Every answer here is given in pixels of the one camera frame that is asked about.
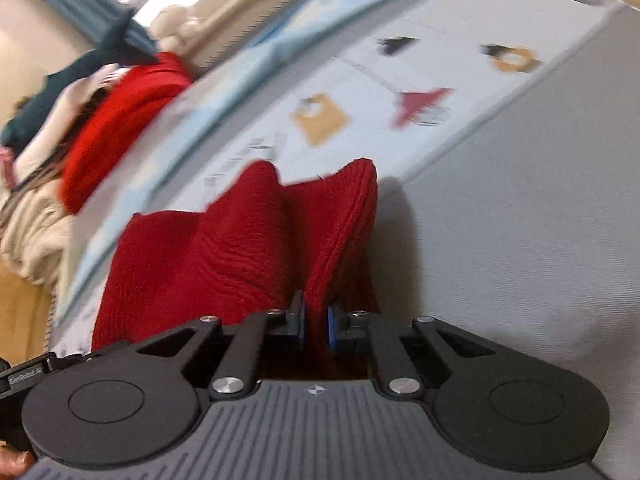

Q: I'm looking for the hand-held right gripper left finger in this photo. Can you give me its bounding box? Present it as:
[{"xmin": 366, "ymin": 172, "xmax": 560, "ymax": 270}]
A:
[{"xmin": 135, "ymin": 290, "xmax": 307, "ymax": 401}]

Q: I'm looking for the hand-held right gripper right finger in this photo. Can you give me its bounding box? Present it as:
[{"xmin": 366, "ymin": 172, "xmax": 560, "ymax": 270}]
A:
[{"xmin": 326, "ymin": 305, "xmax": 493, "ymax": 401}]

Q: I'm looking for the dark red knit sweater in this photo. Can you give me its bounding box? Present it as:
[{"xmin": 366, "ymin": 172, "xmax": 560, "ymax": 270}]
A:
[{"xmin": 91, "ymin": 157, "xmax": 381, "ymax": 381}]

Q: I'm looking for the person's left hand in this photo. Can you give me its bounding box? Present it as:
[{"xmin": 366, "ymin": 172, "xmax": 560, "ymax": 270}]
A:
[{"xmin": 0, "ymin": 447, "xmax": 35, "ymax": 477}]

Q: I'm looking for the white printed garment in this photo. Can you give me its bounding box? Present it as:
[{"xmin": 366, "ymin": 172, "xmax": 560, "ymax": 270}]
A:
[{"xmin": 0, "ymin": 67, "xmax": 121, "ymax": 288}]

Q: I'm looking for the grey printed bed sheet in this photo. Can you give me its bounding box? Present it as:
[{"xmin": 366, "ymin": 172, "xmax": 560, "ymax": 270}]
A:
[{"xmin": 47, "ymin": 0, "xmax": 640, "ymax": 480}]

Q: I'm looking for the light blue quilt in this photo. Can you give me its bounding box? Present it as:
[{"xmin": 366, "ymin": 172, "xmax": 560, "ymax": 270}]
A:
[{"xmin": 52, "ymin": 0, "xmax": 451, "ymax": 321}]

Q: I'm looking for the bright red folded garment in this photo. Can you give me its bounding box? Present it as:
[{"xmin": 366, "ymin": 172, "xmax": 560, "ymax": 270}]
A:
[{"xmin": 60, "ymin": 51, "xmax": 193, "ymax": 216}]

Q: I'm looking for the dark teal shark plush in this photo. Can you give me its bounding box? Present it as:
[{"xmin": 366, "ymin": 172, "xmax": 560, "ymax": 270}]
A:
[{"xmin": 0, "ymin": 7, "xmax": 158, "ymax": 146}]

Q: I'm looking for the white plush bear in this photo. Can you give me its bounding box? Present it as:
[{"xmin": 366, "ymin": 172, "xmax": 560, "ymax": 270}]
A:
[{"xmin": 150, "ymin": 4, "xmax": 203, "ymax": 53}]

